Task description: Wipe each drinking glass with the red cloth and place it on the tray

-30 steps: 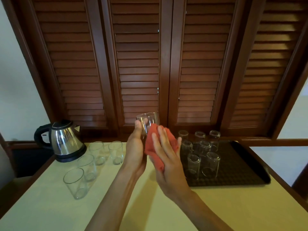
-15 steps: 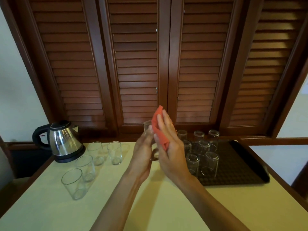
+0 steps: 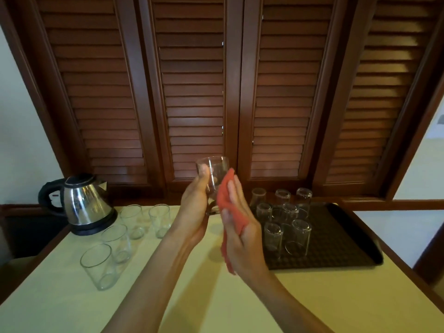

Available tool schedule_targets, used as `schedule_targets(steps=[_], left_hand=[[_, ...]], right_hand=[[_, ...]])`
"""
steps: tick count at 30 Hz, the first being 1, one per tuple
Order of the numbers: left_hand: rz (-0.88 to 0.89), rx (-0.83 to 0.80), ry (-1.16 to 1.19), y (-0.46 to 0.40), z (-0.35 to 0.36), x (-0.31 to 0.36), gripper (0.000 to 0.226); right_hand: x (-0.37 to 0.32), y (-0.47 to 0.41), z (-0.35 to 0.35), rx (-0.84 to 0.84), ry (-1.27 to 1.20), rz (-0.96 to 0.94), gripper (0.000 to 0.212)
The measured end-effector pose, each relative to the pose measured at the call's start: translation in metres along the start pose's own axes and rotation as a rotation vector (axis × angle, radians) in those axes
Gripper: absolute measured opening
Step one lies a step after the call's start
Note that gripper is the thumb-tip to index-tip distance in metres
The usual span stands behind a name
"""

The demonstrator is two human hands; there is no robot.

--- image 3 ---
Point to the dark brown textured tray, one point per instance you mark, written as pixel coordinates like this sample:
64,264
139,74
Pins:
343,239

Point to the brown wooden wall rail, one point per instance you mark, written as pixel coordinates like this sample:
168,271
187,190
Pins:
399,205

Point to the red cloth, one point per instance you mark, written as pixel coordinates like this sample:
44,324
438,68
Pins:
223,194

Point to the brown wooden door frame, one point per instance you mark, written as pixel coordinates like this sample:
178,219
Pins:
432,256

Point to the person's left hand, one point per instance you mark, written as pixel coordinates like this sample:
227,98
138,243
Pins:
194,215

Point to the steel electric kettle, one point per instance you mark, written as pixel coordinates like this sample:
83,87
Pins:
99,228
85,206

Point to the brown louvered wooden shutter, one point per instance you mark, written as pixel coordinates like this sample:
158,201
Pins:
95,83
192,83
286,83
378,83

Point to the white paper notice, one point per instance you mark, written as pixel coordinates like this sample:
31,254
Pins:
437,128

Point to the person's right hand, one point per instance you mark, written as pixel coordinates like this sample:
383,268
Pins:
248,253

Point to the group of clear glasses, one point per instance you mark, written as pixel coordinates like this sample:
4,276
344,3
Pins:
118,242

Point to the person's left forearm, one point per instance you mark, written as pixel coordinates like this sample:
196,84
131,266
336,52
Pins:
149,294

